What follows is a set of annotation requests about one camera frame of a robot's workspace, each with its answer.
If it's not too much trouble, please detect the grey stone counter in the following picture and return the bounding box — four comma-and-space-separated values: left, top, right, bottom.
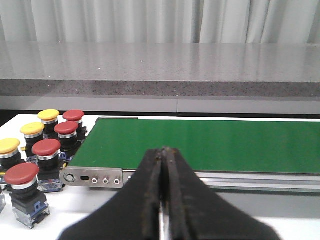
0, 42, 320, 100

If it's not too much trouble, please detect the green conveyor belt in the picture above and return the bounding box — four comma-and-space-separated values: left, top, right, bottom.
71, 118, 320, 174

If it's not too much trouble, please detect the yellow mushroom push button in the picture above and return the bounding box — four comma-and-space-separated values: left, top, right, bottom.
0, 138, 25, 177
20, 122, 45, 157
37, 109, 60, 140

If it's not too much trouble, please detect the white curtain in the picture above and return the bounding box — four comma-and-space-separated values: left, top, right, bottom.
0, 0, 320, 44

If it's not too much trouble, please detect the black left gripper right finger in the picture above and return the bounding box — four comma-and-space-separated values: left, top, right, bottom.
163, 148, 279, 240

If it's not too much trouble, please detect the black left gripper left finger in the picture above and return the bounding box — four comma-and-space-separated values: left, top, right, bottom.
59, 149, 162, 240

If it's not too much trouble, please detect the red mushroom push button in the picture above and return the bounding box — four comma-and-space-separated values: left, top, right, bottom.
32, 139, 63, 193
54, 121, 82, 159
62, 109, 88, 140
4, 163, 50, 229

